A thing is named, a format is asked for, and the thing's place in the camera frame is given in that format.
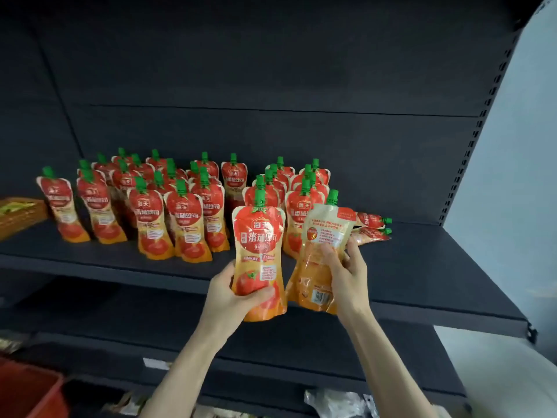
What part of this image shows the person's left hand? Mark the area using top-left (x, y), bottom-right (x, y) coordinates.
top-left (202, 261), bottom-right (276, 343)

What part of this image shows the person's right hand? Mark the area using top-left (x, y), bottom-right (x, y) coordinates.
top-left (320, 238), bottom-right (372, 323)

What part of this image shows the orange back-facing sauce pouch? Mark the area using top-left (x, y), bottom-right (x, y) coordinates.
top-left (285, 190), bottom-right (359, 315)

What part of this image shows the red tomato sauce pouch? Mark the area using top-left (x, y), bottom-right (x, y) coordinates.
top-left (231, 189), bottom-right (289, 323)

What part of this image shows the person's left forearm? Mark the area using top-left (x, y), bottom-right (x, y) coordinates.
top-left (138, 323), bottom-right (229, 418)

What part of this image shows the person's right forearm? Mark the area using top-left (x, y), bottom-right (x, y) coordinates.
top-left (338, 307), bottom-right (439, 418)

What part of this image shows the group of ketchup spout packs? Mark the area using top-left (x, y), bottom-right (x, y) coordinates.
top-left (36, 148), bottom-right (393, 263)

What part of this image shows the clear plastic packet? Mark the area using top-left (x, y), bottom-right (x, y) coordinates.
top-left (304, 389), bottom-right (380, 418)

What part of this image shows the crumpled pale packet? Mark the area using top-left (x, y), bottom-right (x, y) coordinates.
top-left (104, 389), bottom-right (149, 417)

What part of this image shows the black metal shelf unit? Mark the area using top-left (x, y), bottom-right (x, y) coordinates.
top-left (0, 0), bottom-right (550, 418)

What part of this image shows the red plastic basket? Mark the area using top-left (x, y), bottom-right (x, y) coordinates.
top-left (0, 357), bottom-right (69, 418)

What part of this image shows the yellow green packet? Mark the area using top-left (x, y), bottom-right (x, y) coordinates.
top-left (0, 201), bottom-right (36, 215)

